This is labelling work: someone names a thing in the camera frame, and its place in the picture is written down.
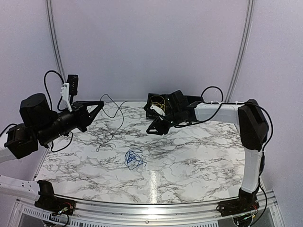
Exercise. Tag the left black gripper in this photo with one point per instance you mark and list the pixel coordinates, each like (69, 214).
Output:
(81, 115)

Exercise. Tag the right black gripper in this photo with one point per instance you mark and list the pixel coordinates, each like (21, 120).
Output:
(157, 124)

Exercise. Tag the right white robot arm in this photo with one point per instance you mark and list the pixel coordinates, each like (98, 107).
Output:
(248, 118)

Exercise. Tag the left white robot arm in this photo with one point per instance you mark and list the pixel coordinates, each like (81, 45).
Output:
(40, 127)

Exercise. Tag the black compartment tray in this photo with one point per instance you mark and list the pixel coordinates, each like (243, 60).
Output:
(160, 100)

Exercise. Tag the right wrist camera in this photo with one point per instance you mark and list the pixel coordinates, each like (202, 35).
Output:
(157, 110)

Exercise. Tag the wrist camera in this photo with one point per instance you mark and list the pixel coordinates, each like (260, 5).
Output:
(69, 90)
(157, 110)

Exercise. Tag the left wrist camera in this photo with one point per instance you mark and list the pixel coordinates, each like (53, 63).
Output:
(69, 90)

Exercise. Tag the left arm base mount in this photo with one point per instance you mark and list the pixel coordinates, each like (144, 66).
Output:
(54, 204)

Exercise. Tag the left aluminium frame post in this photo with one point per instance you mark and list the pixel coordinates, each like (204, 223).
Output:
(54, 38)

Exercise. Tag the aluminium frame post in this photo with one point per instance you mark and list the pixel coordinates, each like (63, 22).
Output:
(54, 38)
(243, 46)

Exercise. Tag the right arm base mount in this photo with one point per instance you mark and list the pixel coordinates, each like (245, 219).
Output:
(245, 202)

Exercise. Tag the aluminium front rail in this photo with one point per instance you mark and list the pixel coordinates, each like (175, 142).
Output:
(106, 214)

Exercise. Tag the right aluminium frame post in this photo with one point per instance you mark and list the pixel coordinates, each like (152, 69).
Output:
(243, 46)

